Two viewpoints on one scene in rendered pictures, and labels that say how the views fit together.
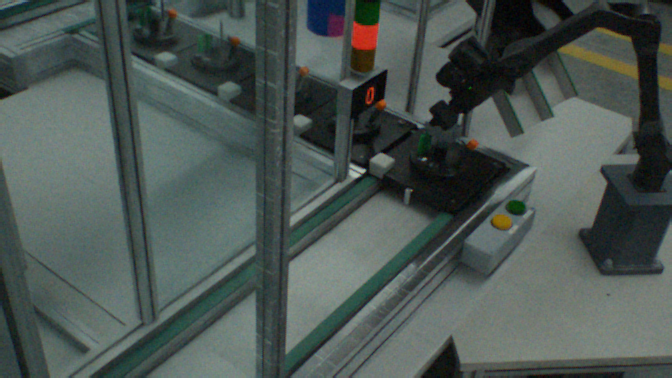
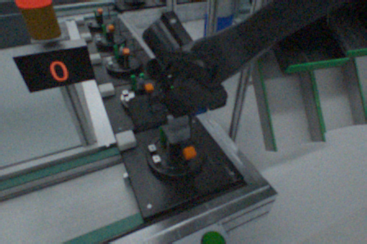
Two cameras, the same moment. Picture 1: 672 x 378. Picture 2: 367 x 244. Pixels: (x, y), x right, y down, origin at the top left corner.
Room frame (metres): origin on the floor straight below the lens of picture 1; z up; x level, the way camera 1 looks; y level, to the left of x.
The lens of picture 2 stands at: (1.15, -0.45, 1.42)
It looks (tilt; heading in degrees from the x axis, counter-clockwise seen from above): 41 degrees down; 31
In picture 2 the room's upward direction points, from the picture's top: straight up
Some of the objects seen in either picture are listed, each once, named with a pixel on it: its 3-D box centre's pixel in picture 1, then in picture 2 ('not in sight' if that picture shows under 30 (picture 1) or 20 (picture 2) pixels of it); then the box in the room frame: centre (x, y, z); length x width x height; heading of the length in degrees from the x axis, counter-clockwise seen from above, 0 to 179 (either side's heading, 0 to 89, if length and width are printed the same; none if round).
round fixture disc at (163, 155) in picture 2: (438, 161); (174, 154); (1.48, -0.24, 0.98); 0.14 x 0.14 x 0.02
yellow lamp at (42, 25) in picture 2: (363, 55); (41, 20); (1.39, -0.04, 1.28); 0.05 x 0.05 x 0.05
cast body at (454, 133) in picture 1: (442, 120); (172, 117); (1.48, -0.23, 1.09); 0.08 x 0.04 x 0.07; 55
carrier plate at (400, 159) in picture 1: (437, 168); (175, 159); (1.48, -0.24, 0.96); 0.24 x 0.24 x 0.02; 55
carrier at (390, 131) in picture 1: (353, 111); (142, 89); (1.63, -0.03, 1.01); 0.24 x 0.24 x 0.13; 55
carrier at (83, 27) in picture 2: not in sight; (99, 17); (2.05, 0.57, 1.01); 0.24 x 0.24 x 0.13; 55
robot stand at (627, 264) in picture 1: (632, 219); not in sight; (1.34, -0.67, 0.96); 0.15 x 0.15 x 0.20; 9
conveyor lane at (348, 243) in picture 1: (353, 241); (52, 207); (1.25, -0.05, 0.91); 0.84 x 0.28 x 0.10; 145
